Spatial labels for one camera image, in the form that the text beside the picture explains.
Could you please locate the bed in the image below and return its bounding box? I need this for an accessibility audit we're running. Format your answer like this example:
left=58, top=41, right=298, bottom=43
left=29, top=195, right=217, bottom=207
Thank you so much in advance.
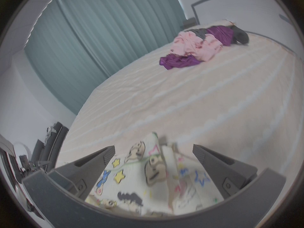
left=56, top=0, right=304, bottom=217

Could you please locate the pile of clothes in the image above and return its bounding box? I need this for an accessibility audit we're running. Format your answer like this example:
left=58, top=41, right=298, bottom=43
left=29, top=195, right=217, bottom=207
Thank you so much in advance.
left=160, top=25, right=249, bottom=71

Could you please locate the dark grey chest of drawers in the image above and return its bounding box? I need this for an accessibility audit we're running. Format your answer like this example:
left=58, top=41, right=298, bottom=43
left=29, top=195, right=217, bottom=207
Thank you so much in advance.
left=31, top=121, right=70, bottom=168

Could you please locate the grey bedside table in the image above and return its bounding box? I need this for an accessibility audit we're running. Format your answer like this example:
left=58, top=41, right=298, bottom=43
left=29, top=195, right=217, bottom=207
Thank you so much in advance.
left=182, top=18, right=197, bottom=30

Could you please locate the grey white crumpled cloth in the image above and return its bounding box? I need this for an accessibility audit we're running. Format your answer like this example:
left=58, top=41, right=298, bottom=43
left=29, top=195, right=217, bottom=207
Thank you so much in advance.
left=45, top=126, right=57, bottom=142

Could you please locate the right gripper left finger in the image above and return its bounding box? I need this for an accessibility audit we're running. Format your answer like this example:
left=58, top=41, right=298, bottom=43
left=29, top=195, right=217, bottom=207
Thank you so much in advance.
left=48, top=145, right=116, bottom=200

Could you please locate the white printed pyjama top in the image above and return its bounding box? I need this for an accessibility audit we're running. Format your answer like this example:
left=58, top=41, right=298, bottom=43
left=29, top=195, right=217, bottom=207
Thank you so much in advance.
left=85, top=132, right=225, bottom=217

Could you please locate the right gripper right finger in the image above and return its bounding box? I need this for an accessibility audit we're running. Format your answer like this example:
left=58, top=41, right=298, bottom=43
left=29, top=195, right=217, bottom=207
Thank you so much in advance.
left=192, top=144, right=258, bottom=199

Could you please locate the white trash bin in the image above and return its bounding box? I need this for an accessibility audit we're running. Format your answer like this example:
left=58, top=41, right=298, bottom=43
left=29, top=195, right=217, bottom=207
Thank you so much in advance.
left=14, top=143, right=31, bottom=161

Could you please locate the blue-green curtain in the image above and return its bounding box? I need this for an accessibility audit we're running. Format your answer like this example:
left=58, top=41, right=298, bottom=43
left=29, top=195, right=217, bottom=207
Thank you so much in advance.
left=24, top=0, right=187, bottom=115

